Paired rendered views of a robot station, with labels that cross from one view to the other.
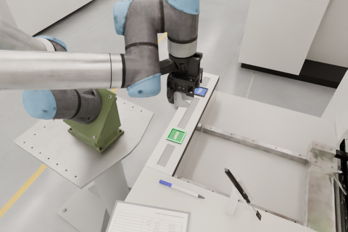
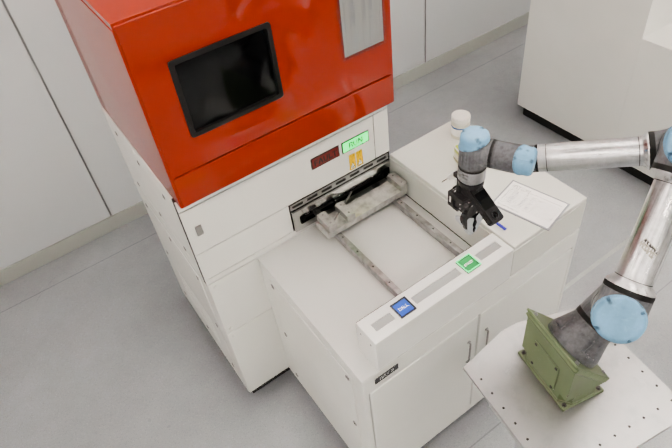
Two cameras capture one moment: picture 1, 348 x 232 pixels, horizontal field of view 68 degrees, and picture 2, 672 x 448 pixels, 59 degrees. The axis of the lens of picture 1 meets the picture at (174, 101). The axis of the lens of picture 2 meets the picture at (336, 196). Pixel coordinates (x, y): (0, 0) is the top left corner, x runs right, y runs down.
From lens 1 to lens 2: 193 cm
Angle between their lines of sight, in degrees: 88
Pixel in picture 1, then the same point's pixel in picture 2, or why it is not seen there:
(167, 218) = (510, 206)
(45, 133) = (639, 402)
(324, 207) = (374, 194)
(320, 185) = (360, 205)
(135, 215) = (534, 215)
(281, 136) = (332, 267)
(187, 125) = (449, 271)
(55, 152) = (619, 362)
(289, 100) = not seen: outside the picture
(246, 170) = (400, 254)
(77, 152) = not seen: hidden behind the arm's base
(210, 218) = not seen: hidden behind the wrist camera
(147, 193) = (520, 226)
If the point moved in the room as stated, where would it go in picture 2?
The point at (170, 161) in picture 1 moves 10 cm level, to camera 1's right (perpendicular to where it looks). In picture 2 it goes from (487, 243) to (457, 233)
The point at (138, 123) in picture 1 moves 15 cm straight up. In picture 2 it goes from (493, 358) to (497, 329)
